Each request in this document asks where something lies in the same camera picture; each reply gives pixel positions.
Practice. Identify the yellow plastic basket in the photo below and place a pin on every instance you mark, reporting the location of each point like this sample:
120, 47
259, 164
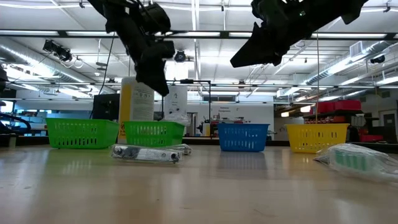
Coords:
317, 137

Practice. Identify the large red storage bins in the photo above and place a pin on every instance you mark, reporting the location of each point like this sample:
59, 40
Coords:
339, 106

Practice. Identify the black overhead frame bar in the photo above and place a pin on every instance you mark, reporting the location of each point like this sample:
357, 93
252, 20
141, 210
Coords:
202, 34

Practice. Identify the white wipes canister yellow label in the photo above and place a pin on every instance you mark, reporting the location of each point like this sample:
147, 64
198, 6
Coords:
133, 105

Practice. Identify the black monitor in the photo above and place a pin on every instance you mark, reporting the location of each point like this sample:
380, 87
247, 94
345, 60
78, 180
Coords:
105, 107

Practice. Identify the white poster pillar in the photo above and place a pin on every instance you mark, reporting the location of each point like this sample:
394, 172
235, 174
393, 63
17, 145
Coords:
178, 102

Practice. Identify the black background robot arm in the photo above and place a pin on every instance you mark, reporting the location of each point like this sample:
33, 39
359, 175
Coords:
205, 128

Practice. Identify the black background rig frame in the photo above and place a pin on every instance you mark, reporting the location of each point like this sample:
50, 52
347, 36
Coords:
186, 81

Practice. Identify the black hanging camera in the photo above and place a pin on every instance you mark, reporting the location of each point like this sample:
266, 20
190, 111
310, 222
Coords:
377, 59
57, 50

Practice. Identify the dark door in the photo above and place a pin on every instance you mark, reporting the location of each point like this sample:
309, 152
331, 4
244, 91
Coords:
390, 127

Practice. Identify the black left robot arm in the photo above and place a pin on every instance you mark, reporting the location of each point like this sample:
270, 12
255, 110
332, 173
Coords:
109, 3

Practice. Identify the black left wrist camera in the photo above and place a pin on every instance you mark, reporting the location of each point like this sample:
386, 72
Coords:
157, 17

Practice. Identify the clear plastic wrapper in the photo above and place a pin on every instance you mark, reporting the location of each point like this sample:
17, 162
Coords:
177, 119

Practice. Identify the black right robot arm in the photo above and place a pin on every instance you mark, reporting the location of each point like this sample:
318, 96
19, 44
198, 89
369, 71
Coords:
351, 9

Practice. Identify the blue plastic basket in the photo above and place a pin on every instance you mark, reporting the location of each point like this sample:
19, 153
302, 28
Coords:
242, 137

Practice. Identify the black overhead camera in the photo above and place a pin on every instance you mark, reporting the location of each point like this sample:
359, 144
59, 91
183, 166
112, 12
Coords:
180, 56

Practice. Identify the green plastic basket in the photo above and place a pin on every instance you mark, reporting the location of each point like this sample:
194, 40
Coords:
154, 133
82, 132

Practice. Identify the green white toothbrush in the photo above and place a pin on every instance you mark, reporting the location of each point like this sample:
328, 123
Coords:
351, 160

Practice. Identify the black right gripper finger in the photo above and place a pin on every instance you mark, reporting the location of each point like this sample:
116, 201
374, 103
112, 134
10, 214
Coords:
265, 57
253, 46

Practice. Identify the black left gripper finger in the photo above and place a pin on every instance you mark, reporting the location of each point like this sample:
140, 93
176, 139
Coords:
146, 74
161, 77

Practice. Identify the small red storage bin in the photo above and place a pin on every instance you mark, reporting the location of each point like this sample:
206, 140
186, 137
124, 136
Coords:
370, 138

